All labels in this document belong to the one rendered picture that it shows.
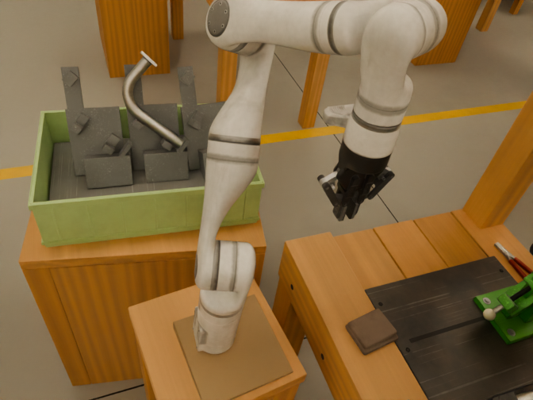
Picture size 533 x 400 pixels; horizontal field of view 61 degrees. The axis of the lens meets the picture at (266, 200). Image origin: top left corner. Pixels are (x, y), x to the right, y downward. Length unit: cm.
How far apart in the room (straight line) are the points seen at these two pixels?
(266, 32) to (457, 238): 94
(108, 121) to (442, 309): 107
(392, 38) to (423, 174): 259
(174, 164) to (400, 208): 169
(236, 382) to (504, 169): 90
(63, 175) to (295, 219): 140
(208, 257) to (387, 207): 207
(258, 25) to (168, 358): 73
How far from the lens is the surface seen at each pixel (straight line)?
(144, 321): 115
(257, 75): 81
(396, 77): 59
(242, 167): 77
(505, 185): 142
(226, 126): 77
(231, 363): 107
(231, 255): 81
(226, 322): 94
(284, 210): 258
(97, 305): 155
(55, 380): 208
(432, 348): 117
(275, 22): 70
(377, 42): 58
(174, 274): 142
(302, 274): 118
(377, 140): 65
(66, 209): 129
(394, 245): 135
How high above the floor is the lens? 183
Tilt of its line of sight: 44 degrees down
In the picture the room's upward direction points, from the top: 9 degrees clockwise
